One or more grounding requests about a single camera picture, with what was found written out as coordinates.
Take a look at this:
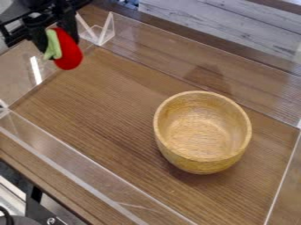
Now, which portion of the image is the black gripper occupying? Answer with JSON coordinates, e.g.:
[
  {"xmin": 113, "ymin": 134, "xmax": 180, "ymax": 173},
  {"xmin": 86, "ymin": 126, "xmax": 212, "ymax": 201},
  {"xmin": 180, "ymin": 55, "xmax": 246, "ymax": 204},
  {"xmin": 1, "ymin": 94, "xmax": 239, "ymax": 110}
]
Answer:
[{"xmin": 0, "ymin": 0, "xmax": 92, "ymax": 53}]

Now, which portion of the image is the clear acrylic tray enclosure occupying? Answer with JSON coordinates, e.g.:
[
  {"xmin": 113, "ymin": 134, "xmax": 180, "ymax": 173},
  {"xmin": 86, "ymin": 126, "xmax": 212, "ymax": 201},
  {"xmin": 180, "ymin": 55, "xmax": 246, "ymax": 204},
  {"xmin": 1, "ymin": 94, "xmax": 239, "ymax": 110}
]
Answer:
[{"xmin": 0, "ymin": 8, "xmax": 301, "ymax": 225}]

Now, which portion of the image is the red felt strawberry toy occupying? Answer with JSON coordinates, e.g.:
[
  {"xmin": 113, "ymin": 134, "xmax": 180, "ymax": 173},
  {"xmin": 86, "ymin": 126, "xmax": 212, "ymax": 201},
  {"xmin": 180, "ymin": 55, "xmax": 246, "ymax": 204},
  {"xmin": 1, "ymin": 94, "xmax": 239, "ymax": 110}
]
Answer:
[{"xmin": 44, "ymin": 27, "xmax": 82, "ymax": 70}]

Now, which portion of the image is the black cable under table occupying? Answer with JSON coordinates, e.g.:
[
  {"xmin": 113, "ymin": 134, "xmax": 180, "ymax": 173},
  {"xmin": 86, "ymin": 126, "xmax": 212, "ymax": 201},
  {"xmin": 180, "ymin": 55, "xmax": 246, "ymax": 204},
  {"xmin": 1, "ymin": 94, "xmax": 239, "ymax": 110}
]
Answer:
[{"xmin": 0, "ymin": 205, "xmax": 14, "ymax": 225}]

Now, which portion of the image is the light wooden bowl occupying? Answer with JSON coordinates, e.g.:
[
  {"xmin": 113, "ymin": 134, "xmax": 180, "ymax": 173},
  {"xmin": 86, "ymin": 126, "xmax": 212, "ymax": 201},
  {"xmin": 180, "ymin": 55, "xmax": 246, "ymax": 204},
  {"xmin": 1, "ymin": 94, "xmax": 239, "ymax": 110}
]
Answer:
[{"xmin": 152, "ymin": 91, "xmax": 252, "ymax": 174}]

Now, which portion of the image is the black table leg bracket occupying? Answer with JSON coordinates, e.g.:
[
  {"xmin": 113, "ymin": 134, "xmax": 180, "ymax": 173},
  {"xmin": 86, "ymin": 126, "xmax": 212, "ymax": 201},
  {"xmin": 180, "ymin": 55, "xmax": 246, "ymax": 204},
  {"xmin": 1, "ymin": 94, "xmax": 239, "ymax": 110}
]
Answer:
[{"xmin": 24, "ymin": 186, "xmax": 68, "ymax": 225}]

